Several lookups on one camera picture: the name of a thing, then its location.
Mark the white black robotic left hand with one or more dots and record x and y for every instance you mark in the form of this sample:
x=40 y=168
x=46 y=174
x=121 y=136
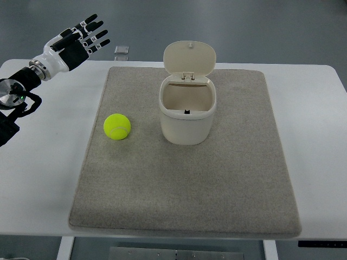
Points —
x=69 y=49

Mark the yellow-green tennis ball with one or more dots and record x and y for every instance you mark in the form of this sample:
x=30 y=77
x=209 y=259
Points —
x=117 y=126

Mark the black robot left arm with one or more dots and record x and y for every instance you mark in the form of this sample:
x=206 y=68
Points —
x=17 y=100

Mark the clear square floor socket cover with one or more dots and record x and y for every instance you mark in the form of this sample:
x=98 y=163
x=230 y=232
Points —
x=121 y=49

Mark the cream plastic bin with lid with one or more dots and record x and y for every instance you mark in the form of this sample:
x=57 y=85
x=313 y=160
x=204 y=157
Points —
x=187 y=98

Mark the beige fabric mat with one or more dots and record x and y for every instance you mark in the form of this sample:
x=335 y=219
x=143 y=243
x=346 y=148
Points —
x=233 y=184

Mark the white right table leg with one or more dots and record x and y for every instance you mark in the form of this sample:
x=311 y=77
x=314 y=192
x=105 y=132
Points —
x=270 y=250

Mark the black table control panel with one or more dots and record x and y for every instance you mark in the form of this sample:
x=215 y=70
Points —
x=339 y=244

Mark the white table frame leg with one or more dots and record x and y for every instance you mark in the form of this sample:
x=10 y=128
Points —
x=65 y=248

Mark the grey metal base plate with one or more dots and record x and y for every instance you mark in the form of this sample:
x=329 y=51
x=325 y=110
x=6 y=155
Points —
x=146 y=253

